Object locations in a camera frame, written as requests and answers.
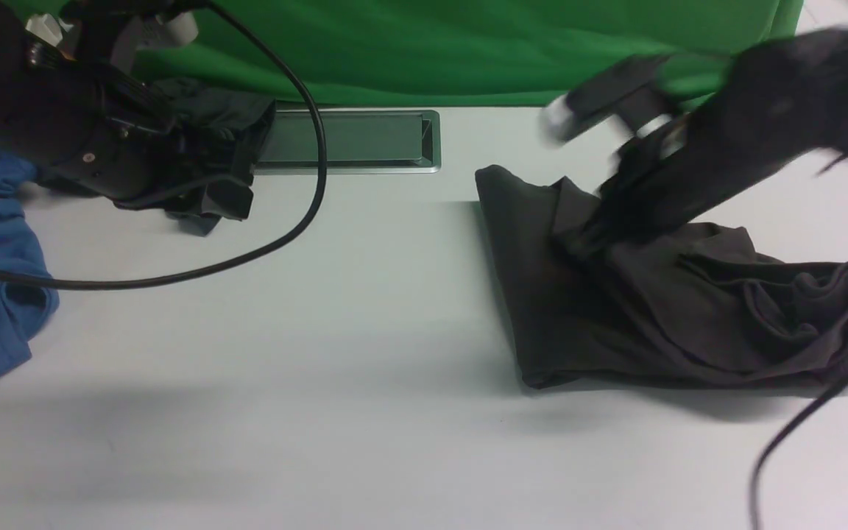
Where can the metal table cable tray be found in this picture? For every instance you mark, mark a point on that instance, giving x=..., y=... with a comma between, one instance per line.
x=358, y=142

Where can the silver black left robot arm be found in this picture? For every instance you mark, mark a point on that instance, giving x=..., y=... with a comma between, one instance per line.
x=70, y=105

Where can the green backdrop cloth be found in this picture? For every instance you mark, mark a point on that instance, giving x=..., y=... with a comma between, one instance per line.
x=502, y=52

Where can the dark teal crumpled garment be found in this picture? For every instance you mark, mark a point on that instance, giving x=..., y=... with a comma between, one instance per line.
x=230, y=130

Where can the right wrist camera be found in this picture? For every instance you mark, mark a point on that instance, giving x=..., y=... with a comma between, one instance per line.
x=629, y=90

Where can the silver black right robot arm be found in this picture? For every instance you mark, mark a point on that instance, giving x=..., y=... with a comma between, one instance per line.
x=814, y=63

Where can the dark gray long-sleeve top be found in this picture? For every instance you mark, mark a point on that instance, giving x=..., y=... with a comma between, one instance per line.
x=697, y=307

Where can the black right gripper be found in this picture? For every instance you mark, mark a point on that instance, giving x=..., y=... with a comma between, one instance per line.
x=705, y=157

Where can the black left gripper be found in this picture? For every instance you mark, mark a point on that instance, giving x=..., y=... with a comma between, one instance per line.
x=142, y=123

